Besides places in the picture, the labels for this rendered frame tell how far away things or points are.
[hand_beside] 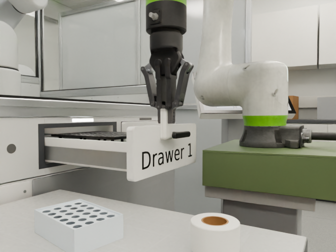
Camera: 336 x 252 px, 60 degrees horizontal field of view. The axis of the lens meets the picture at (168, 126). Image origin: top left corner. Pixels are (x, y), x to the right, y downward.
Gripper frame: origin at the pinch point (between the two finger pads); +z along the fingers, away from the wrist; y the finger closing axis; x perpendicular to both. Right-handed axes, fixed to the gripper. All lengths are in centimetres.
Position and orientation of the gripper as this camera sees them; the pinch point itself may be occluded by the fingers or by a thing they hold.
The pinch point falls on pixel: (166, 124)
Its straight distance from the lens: 66.4
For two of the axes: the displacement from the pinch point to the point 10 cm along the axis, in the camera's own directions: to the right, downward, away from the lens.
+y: 8.6, 0.2, -5.1
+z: 0.0, 10.0, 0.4
